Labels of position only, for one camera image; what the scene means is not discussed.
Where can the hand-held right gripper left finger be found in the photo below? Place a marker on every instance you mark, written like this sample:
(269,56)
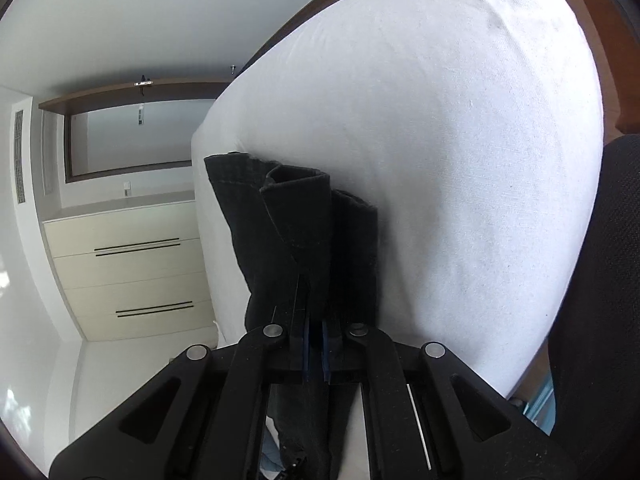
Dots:
(304,355)

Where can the cream drawer cabinet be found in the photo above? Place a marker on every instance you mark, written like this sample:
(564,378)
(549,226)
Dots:
(125,275)

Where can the white air vent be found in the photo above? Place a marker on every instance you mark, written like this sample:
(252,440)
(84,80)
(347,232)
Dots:
(19,157)

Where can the white wall device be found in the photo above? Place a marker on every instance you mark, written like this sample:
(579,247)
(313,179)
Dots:
(141,114)

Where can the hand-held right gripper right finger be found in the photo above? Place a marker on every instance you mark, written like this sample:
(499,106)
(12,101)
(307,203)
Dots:
(326,355)

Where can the small white wall switch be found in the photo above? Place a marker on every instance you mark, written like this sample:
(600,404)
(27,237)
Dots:
(126,190)

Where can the black pants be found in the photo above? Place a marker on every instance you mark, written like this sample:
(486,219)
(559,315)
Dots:
(300,230)

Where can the white bed sheet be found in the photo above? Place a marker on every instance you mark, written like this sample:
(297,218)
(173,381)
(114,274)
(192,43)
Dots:
(425,160)

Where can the wooden door frame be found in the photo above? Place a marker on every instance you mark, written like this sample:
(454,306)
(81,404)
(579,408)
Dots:
(67,130)

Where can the black mesh chair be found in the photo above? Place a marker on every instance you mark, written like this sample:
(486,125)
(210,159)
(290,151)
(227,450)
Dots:
(605,285)

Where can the dark metal door fitting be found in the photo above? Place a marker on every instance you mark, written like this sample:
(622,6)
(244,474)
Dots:
(143,82)

